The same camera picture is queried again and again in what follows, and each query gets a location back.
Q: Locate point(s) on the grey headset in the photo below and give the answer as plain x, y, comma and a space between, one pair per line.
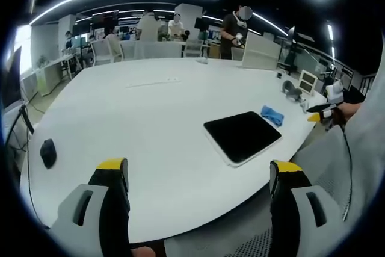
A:
290, 90

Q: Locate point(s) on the person's right hand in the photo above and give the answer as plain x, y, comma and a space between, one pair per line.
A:
352, 111

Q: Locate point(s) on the small white framed stand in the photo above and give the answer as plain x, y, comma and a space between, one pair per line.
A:
307, 84

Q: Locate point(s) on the dark computer monitor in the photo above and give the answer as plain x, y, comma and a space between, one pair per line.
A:
12, 79

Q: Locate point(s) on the white office chair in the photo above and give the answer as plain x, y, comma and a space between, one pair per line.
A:
102, 52
193, 47

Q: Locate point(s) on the small black object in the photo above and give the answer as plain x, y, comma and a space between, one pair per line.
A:
279, 75

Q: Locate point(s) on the blue cleaning cloth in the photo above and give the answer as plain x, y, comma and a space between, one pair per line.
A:
272, 114

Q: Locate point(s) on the white side desk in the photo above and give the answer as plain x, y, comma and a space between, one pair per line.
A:
51, 73

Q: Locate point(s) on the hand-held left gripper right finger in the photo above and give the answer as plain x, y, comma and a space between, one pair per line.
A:
288, 209

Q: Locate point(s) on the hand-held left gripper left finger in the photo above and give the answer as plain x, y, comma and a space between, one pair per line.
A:
111, 209

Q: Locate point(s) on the person's left hand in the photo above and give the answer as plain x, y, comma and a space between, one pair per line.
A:
144, 252

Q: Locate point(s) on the white upright panel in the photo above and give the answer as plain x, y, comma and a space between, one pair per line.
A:
260, 52

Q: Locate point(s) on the grey mesh office chair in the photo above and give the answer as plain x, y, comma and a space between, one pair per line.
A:
323, 160

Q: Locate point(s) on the black computer mouse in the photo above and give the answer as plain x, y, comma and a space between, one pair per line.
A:
48, 153

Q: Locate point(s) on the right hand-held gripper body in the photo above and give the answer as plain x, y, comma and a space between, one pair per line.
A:
335, 93

